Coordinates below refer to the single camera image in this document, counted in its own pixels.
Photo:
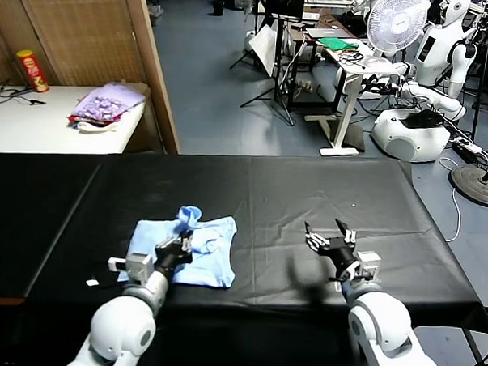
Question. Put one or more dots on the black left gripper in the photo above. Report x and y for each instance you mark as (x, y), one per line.
(169, 258)

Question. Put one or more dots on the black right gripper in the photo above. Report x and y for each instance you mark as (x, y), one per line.
(340, 254)

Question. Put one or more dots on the light blue t-shirt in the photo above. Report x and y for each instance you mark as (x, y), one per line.
(212, 262)

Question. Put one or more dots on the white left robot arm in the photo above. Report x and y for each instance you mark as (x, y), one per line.
(120, 331)

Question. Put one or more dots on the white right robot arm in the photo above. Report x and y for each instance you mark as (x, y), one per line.
(383, 331)

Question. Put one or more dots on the purple folded clothes stack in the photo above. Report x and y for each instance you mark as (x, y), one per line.
(105, 104)

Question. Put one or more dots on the black table cover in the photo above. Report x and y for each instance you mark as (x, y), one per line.
(389, 205)

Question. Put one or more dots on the white standing desk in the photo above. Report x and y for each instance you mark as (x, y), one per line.
(349, 94)

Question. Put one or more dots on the round black stand base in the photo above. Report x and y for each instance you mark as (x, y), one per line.
(473, 183)

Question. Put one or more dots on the white power strip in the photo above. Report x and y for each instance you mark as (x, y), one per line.
(468, 146)

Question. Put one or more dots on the black tripod stand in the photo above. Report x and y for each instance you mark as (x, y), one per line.
(279, 71)

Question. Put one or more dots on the black table leg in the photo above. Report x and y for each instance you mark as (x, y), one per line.
(473, 349)

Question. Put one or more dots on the white side table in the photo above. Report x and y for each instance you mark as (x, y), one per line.
(32, 125)

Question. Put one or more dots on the green cloth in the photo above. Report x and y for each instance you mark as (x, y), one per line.
(337, 44)

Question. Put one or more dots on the white reflector board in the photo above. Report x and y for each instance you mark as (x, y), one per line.
(264, 46)

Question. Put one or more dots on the silver laptop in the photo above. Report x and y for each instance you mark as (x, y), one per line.
(325, 33)

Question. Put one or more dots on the white humanoid robot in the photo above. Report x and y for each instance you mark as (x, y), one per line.
(436, 49)

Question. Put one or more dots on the wooden folding screen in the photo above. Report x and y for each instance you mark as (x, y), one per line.
(92, 34)

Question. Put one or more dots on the red chips can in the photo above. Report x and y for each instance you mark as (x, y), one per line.
(33, 70)

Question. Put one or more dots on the white standing fan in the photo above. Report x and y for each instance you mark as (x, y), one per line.
(397, 23)

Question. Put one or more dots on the black bin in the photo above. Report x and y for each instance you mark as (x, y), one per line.
(218, 7)

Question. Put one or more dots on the black monitor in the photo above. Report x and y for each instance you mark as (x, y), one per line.
(286, 2)

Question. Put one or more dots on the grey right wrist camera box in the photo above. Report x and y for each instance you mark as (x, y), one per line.
(369, 265)

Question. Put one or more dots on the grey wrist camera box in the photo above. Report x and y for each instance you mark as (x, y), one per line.
(369, 265)
(137, 267)

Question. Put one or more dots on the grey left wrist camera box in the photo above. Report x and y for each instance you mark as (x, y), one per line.
(137, 267)

